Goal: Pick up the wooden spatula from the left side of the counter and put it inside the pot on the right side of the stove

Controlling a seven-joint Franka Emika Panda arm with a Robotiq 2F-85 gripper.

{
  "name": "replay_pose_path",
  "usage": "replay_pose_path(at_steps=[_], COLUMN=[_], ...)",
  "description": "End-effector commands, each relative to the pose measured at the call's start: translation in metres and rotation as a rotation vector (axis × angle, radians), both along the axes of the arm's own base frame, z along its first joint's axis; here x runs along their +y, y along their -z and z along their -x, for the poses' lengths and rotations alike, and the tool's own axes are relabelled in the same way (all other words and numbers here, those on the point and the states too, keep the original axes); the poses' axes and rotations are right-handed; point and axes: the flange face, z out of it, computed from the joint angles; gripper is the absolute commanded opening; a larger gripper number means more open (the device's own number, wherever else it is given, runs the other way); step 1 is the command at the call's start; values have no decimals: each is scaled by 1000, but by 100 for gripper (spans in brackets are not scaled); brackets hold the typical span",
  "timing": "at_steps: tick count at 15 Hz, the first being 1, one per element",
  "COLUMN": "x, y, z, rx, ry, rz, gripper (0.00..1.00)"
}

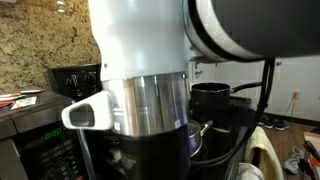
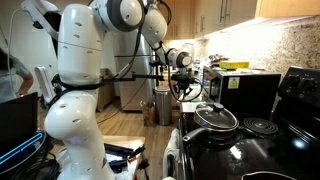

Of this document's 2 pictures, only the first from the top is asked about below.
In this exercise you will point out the pale yellow towel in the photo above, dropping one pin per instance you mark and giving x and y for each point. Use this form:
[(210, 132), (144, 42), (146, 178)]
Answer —
[(263, 150)]

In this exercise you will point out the white paper card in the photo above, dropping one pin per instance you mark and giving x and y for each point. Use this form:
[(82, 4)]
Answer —
[(23, 102)]

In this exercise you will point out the glass lid black knob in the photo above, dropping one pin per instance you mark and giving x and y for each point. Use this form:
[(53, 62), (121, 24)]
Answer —
[(194, 133)]

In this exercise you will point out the flat red packet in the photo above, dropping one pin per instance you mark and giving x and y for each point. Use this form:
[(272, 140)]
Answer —
[(5, 105)]

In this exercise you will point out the black saucepan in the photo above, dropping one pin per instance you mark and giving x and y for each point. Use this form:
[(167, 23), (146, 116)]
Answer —
[(210, 95)]

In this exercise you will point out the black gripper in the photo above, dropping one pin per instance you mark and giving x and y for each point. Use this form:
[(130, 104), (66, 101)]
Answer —
[(156, 156)]

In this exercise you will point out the black clamp tool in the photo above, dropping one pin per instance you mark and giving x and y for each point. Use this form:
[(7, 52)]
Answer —
[(312, 150)]

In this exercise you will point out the red white paper packet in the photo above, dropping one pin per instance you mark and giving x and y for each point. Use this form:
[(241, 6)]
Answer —
[(31, 91), (11, 97)]

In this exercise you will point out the black electric stove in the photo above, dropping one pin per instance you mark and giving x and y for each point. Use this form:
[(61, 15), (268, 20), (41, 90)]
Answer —
[(60, 83)]

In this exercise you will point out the stove control knob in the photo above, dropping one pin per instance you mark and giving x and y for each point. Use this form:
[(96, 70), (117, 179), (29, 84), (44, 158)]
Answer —
[(92, 78), (74, 82)]

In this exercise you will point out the dark sneaker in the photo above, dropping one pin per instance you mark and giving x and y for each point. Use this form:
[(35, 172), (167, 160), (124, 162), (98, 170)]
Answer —
[(269, 123), (282, 125), (261, 119)]

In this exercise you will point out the white grey sneaker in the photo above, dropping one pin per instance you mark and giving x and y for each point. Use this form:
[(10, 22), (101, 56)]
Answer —
[(293, 161)]

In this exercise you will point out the white wall outlet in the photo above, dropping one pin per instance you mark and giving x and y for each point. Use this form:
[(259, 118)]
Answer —
[(295, 94)]

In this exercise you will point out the white towel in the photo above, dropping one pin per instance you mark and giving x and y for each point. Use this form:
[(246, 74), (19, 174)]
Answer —
[(248, 171)]

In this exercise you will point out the steel black microwave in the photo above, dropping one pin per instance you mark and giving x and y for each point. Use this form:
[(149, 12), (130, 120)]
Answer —
[(33, 116)]

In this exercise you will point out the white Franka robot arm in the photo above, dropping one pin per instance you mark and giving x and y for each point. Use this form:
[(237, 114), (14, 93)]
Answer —
[(140, 40)]

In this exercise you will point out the light wooden table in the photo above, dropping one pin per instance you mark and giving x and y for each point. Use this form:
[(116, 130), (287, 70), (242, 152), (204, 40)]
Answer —
[(313, 136)]

